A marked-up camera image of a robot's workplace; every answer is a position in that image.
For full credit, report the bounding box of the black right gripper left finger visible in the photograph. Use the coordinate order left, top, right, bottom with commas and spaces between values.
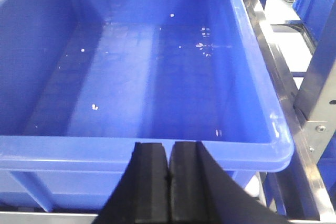
93, 142, 168, 223

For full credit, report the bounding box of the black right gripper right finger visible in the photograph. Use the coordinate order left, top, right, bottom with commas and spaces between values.
170, 142, 288, 223

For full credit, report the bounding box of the perforated steel shelf upright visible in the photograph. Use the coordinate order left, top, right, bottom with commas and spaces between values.
295, 3, 335, 163

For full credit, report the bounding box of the blue bin upper right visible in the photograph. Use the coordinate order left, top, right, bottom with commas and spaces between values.
1, 0, 294, 212

